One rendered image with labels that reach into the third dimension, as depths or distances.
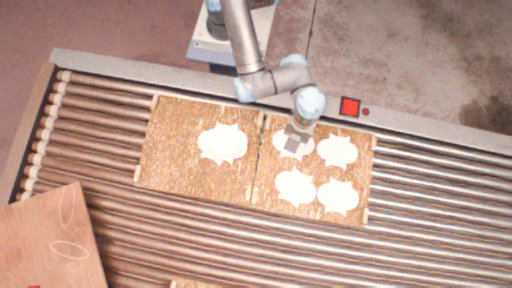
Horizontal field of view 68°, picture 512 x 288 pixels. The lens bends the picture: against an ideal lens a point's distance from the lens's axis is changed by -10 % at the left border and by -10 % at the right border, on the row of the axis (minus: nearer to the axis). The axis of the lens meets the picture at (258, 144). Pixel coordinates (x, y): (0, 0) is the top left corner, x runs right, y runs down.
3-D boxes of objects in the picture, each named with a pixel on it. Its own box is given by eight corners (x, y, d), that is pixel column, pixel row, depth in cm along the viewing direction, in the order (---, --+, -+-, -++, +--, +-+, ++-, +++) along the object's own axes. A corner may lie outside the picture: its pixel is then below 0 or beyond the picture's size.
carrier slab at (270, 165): (267, 114, 153) (267, 112, 151) (374, 135, 152) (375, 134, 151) (249, 208, 143) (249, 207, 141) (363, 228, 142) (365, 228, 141)
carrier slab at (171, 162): (156, 95, 153) (155, 93, 151) (264, 112, 153) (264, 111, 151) (134, 186, 143) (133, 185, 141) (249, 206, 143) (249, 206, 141)
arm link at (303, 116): (320, 80, 111) (331, 109, 109) (313, 96, 121) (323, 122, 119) (293, 87, 110) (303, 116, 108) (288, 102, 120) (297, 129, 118)
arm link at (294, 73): (267, 58, 114) (279, 93, 112) (305, 49, 115) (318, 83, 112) (267, 70, 122) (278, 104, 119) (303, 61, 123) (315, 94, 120)
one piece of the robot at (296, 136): (278, 133, 120) (274, 148, 135) (306, 146, 119) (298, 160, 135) (295, 98, 123) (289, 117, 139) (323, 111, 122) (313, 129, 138)
